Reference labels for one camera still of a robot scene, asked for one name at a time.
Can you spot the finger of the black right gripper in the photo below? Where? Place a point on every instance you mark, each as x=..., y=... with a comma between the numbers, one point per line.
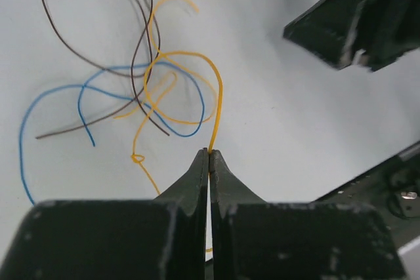
x=335, y=30
x=388, y=30

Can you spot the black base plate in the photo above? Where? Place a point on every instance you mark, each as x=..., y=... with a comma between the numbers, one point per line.
x=392, y=187

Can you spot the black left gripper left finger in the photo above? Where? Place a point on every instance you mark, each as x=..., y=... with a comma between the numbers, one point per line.
x=162, y=238

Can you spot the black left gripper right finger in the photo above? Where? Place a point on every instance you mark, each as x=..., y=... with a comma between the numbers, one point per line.
x=255, y=239

